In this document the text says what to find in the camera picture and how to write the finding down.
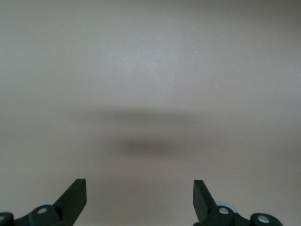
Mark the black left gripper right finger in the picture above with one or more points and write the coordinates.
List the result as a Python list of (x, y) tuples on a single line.
[(202, 202)]

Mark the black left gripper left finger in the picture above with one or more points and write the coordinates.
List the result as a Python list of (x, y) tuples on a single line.
[(70, 202)]

